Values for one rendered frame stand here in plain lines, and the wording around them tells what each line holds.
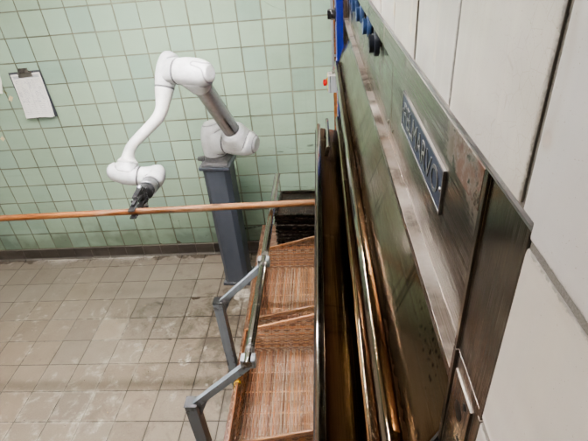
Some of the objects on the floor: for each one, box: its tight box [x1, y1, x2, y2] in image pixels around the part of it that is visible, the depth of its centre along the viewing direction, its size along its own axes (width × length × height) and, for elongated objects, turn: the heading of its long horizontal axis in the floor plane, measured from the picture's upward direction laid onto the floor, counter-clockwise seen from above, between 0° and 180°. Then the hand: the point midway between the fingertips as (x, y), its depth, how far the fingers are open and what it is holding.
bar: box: [184, 172, 280, 441], centre depth 213 cm, size 31×127×118 cm, turn 4°
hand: (134, 211), depth 207 cm, fingers closed on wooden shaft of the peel, 3 cm apart
